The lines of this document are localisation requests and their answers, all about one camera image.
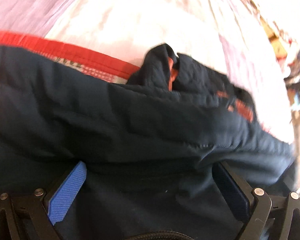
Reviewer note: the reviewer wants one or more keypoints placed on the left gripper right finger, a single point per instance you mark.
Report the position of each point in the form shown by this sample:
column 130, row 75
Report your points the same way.
column 254, row 207

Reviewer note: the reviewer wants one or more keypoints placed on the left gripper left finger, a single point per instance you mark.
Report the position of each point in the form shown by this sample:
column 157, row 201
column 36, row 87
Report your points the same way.
column 33, row 216

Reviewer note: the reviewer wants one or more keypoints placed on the navy blue padded jacket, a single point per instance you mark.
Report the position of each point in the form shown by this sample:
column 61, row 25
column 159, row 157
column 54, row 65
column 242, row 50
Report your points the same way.
column 148, row 146

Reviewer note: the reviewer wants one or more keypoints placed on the wooden nightstand drawers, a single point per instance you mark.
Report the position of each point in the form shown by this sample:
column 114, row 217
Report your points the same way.
column 274, row 34

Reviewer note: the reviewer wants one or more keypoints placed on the pastel patchwork bed sheet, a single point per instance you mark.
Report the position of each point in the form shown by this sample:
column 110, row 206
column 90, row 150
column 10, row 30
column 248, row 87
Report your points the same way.
column 225, row 35

